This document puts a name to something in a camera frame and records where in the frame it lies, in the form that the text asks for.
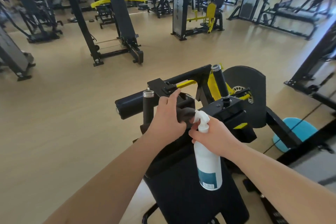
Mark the weight stack machine yellow pad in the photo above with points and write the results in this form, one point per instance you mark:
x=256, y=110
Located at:
x=179, y=0

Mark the black steel machine frame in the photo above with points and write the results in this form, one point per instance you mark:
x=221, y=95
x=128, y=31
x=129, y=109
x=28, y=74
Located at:
x=312, y=66

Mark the black yellow leg machine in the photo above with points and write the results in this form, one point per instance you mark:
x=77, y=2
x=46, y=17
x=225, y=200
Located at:
x=181, y=195

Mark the person's left thumb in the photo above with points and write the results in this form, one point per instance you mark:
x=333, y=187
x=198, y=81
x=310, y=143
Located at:
x=181, y=124

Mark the person's right hand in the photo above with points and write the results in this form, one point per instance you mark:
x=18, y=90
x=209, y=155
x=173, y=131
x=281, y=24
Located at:
x=217, y=138

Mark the white spray bottle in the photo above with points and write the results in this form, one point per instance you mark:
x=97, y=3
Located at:
x=208, y=168

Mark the black plate rack machine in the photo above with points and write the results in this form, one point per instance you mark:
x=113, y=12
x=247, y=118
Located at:
x=39, y=21

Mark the grey black slanted machine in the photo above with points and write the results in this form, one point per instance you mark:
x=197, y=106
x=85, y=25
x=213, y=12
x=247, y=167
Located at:
x=13, y=55

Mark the light blue round stool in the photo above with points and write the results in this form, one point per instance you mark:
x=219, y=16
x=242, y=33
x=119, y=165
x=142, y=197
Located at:
x=301, y=129

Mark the black bench machine yellow bar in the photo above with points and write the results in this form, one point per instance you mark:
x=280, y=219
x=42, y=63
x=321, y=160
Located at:
x=122, y=19

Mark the person's left hand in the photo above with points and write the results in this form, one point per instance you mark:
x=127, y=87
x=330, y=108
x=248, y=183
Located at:
x=164, y=118

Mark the person's right thumb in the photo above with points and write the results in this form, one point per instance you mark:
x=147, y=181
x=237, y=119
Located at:
x=194, y=135

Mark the dark grey cleaning cloth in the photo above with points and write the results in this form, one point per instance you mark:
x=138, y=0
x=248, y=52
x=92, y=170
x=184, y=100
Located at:
x=187, y=113

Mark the person's left forearm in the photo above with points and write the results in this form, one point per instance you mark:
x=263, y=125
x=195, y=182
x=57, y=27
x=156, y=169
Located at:
x=110, y=181

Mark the person's right forearm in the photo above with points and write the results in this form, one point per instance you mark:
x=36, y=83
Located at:
x=286, y=189

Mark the black weight plate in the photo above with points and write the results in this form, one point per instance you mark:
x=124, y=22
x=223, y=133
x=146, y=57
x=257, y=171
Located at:
x=72, y=20

